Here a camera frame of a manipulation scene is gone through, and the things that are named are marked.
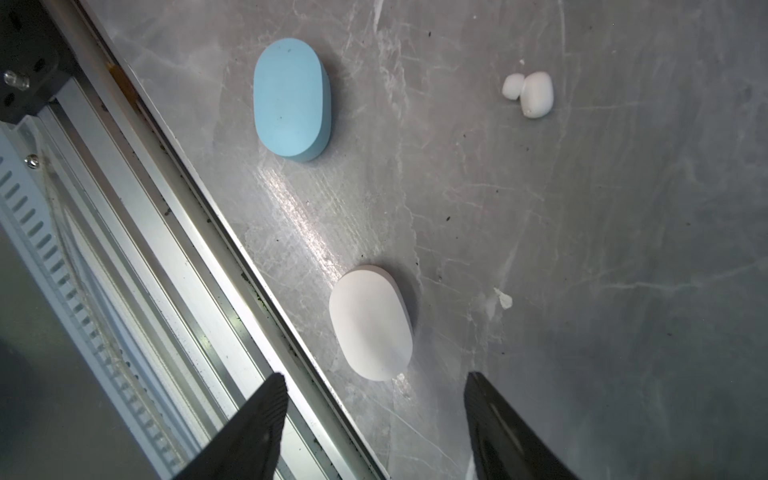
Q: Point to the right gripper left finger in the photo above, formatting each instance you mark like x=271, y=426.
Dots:
x=248, y=446

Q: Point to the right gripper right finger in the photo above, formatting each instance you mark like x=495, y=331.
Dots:
x=503, y=445

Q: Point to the white earbud case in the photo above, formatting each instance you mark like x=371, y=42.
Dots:
x=371, y=323

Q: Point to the blue earbud case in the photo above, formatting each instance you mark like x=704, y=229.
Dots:
x=292, y=101

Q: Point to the white vent grille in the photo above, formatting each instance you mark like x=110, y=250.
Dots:
x=26, y=219

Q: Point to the white earbud centre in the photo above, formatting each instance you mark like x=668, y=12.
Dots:
x=534, y=92

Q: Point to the aluminium front rail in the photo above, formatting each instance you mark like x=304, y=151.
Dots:
x=157, y=268

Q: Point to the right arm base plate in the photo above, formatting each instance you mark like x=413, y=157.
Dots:
x=36, y=60

